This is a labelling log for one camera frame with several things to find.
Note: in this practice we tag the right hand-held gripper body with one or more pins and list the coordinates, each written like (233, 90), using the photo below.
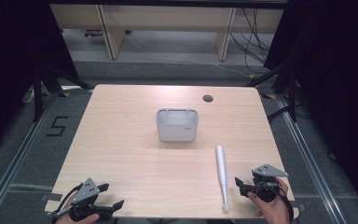
(266, 174)

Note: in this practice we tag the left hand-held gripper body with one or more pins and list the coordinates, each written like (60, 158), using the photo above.
(86, 190)

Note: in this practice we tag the person's left hand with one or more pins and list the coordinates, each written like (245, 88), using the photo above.
(74, 219)

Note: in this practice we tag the person's right hand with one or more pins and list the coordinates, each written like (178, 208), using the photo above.
(273, 210)

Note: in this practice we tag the white electric toothbrush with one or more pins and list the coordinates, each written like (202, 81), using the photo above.
(222, 174)

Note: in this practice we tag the yellow black floor tape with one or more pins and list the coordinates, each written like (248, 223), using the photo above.
(268, 96)
(64, 94)

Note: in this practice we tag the white plastic holder box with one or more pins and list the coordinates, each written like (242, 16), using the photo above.
(177, 127)

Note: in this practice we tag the black metal stand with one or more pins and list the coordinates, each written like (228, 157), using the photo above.
(292, 93)
(38, 93)

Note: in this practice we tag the black curtain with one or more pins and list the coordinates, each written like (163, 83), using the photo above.
(338, 77)
(15, 62)

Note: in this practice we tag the aluminium floor rail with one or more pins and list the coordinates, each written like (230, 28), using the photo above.
(307, 158)
(18, 155)

